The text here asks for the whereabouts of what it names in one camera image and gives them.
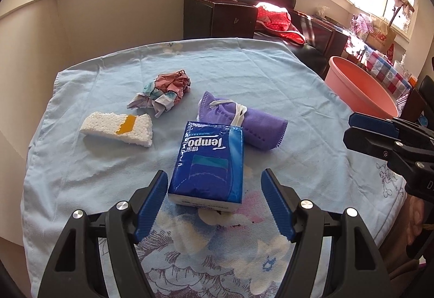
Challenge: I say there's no white foam piece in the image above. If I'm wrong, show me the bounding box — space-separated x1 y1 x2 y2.
80 111 154 148

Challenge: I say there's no round plastic bucket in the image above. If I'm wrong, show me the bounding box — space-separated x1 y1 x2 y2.
324 56 400 119

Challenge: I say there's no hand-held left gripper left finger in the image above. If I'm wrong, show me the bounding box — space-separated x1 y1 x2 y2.
37 170 169 298

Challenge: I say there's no blue tissue packet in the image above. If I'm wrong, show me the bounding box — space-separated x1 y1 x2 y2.
168 121 245 214

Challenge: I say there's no purple face mask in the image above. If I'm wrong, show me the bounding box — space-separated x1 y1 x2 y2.
197 91 289 150

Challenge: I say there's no pink gingham cloth bag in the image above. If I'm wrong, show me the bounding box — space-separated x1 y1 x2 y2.
351 13 374 36

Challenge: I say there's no colourful paper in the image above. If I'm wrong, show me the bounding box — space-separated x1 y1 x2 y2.
127 69 191 118

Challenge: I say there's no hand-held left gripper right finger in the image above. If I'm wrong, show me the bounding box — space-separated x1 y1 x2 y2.
260 168 390 298

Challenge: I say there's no black chair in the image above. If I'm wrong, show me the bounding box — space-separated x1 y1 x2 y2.
410 76 434 119

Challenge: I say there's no person's right hand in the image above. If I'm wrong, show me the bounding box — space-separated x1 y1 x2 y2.
405 196 429 247

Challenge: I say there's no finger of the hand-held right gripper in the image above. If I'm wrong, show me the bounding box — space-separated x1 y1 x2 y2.
349 112 418 136
343 127 413 162

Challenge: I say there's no red patterned cloth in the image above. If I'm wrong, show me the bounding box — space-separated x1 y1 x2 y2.
254 2 306 45

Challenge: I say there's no brown paper shopping bag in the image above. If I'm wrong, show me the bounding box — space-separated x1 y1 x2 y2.
366 18 397 52

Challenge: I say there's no checkered tablecloth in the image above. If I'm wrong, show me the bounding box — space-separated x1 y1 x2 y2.
346 37 413 106

